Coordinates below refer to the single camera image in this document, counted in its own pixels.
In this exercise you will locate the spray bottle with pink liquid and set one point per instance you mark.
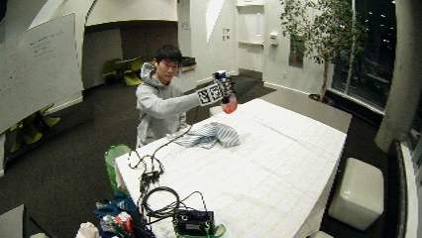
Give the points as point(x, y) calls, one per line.
point(229, 106)

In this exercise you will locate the white cube of black markers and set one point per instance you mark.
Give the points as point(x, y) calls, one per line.
point(210, 93)

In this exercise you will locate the white cube stool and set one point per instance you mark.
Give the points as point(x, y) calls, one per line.
point(358, 193)
point(214, 110)

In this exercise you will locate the blue white striped cloth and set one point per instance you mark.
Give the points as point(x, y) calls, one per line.
point(213, 135)

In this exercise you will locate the the person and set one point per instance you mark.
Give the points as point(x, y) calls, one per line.
point(158, 105)

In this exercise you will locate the yellow-green lounge chair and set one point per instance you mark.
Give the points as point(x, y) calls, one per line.
point(132, 74)
point(32, 127)

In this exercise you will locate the white table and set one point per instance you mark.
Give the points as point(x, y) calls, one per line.
point(263, 172)

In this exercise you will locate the indoor tree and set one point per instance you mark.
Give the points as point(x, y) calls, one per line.
point(322, 33)

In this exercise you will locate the green translucent chair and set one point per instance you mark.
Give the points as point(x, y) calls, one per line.
point(114, 162)

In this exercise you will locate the white round pillar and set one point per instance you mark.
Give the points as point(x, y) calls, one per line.
point(402, 72)

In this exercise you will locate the black electronic box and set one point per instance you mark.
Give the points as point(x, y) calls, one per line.
point(194, 222)

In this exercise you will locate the blue cloth bag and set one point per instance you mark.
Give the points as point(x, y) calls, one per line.
point(116, 204)

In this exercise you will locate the large whiteboard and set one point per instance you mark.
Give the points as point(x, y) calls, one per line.
point(37, 72)

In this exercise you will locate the white wall thermostat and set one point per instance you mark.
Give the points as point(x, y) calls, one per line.
point(273, 38)

